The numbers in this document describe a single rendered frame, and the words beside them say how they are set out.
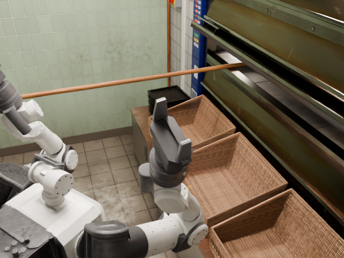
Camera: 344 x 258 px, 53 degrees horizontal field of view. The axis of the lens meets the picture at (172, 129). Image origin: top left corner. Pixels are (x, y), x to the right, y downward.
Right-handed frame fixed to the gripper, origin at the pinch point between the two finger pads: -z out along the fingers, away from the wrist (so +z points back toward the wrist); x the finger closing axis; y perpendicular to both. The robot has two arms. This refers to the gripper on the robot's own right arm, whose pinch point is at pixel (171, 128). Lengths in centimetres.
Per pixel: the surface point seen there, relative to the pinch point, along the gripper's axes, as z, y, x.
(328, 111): 46, 75, 11
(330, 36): 36, 94, 38
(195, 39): 127, 100, 148
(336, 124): 46, 74, 5
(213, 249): 123, 30, -2
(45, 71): 183, -16, 217
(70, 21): 145, 19, 229
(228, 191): 144, 63, 29
